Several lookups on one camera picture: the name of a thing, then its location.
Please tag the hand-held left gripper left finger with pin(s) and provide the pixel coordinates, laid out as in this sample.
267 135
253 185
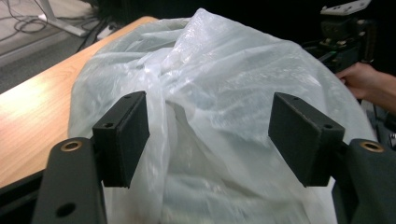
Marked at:
124 140

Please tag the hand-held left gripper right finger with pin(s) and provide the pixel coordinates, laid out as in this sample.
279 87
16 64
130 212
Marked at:
302 140

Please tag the white blue-edged plastic garbage bag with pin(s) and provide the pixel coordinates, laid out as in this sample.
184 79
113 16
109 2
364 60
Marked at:
224 93

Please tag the white power strip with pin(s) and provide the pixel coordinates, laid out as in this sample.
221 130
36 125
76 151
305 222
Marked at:
106 31

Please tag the desk with white metal frame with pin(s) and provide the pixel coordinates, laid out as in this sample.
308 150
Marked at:
59 23

